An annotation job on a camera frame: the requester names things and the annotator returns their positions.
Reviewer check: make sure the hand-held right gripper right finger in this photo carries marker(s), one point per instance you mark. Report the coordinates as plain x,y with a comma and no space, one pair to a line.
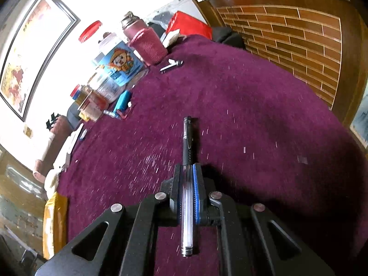
197,189

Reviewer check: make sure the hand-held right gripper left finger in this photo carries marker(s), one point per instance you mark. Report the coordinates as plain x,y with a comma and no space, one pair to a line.
172,191

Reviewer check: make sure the clear gel pen black grip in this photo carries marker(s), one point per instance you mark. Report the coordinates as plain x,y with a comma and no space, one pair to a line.
187,207

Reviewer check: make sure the gold cardboard box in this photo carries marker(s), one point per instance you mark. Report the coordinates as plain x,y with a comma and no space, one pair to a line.
53,224

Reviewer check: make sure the blue striped pen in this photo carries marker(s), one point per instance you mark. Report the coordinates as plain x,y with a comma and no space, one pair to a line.
110,112

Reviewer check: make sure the blue battery pack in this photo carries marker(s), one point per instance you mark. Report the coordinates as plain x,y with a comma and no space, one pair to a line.
122,100

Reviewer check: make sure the small blue pen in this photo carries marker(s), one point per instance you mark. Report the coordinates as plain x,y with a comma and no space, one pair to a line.
83,134

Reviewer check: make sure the white paper booklet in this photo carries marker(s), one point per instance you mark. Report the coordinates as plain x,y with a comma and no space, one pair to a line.
72,143

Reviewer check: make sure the orange contents jar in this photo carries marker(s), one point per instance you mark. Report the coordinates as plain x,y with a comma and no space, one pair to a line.
92,107

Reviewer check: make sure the yellow foil packet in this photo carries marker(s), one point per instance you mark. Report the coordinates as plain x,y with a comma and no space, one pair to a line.
82,116

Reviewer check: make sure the white crumpled cloth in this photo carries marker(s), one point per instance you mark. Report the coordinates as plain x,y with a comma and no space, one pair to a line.
53,179

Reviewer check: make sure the white lidded tub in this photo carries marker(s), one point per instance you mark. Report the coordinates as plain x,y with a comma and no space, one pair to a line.
107,89

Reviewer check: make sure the grey sofa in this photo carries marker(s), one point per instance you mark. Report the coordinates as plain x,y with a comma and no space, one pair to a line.
73,115

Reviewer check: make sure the pink brown armchair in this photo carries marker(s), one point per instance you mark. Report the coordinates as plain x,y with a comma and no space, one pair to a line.
59,130

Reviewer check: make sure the small white plastic piece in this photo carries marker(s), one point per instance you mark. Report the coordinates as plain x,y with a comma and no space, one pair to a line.
173,61

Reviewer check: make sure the blue cartoon label tub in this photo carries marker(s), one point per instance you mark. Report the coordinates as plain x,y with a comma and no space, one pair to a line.
120,63

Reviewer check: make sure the blue lid jar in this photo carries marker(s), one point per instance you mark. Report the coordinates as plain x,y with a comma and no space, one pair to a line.
76,92

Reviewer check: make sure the pink bottle knitted sleeve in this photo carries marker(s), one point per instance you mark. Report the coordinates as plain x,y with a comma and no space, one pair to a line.
146,44

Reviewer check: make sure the wooden glass door cabinet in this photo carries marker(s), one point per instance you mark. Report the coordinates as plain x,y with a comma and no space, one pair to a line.
20,195

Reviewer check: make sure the white tissue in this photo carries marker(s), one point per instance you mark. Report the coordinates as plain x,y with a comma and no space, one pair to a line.
171,38

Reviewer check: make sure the black bag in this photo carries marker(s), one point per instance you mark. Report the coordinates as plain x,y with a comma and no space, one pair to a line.
227,38

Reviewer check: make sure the red box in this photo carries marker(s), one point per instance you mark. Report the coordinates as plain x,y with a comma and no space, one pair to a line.
189,24

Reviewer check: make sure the framed picture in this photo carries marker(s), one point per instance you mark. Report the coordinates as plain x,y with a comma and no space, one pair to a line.
361,120

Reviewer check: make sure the red lid clear jar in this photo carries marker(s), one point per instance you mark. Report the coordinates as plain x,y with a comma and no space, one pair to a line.
90,31

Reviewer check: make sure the wooden brick pattern counter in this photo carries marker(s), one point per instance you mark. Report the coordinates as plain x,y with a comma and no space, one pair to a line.
287,34

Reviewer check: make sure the framed painting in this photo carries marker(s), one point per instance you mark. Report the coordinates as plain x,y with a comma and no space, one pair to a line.
31,57

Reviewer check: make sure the black wall ornament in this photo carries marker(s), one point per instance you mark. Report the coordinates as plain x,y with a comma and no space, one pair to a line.
51,121

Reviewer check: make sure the yellow wall plate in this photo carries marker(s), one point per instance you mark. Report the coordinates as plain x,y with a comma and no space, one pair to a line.
28,130

